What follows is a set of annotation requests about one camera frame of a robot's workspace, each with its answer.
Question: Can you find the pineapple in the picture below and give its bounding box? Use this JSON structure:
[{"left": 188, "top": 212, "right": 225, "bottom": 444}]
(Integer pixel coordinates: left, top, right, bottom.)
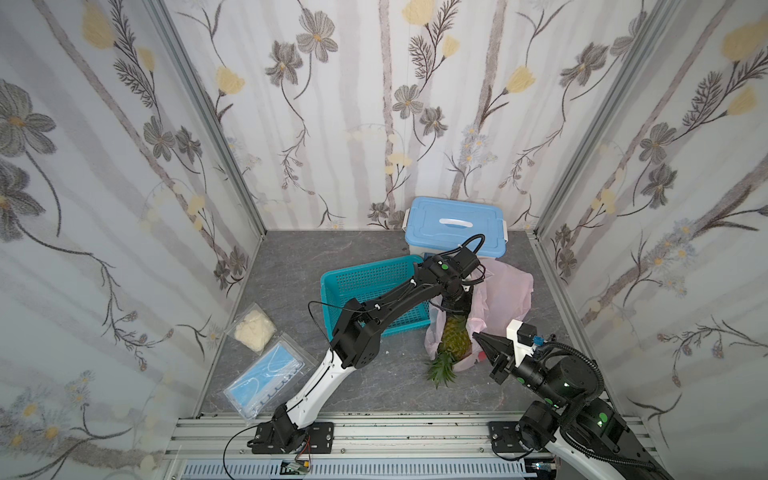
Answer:
[{"left": 427, "top": 314, "right": 472, "bottom": 388}]

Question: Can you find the pink plastic bag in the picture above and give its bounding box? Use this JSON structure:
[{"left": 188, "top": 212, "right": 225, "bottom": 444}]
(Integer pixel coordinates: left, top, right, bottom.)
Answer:
[{"left": 424, "top": 257, "right": 534, "bottom": 372}]

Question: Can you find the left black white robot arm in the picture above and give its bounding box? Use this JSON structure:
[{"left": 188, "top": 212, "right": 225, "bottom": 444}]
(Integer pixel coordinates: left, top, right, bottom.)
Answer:
[{"left": 247, "top": 234, "right": 486, "bottom": 454}]

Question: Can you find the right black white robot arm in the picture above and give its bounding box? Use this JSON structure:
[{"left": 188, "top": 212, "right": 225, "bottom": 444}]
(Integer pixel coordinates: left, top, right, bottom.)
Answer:
[{"left": 486, "top": 337, "right": 672, "bottom": 479}]

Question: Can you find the white storage box blue lid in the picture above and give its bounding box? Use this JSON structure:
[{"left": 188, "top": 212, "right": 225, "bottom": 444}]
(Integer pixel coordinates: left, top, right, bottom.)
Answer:
[{"left": 403, "top": 197, "right": 508, "bottom": 259}]

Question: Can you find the teal plastic basket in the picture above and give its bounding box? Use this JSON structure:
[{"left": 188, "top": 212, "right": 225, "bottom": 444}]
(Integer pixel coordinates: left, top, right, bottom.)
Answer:
[{"left": 320, "top": 255, "right": 423, "bottom": 339}]

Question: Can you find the blue face masks packet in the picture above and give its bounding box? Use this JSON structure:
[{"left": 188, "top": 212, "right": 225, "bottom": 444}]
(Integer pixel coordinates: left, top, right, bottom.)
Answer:
[{"left": 223, "top": 334, "right": 316, "bottom": 423}]

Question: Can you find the white cotton packet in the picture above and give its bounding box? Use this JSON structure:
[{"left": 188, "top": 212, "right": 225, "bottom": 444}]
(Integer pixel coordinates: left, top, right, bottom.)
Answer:
[{"left": 227, "top": 303, "right": 277, "bottom": 354}]

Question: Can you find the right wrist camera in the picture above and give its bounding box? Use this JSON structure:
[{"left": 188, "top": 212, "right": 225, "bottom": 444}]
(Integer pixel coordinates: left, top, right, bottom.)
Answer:
[{"left": 506, "top": 319, "right": 538, "bottom": 358}]

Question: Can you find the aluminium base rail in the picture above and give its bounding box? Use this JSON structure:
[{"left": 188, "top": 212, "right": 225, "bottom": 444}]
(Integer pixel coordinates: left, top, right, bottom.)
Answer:
[{"left": 158, "top": 410, "right": 661, "bottom": 480}]

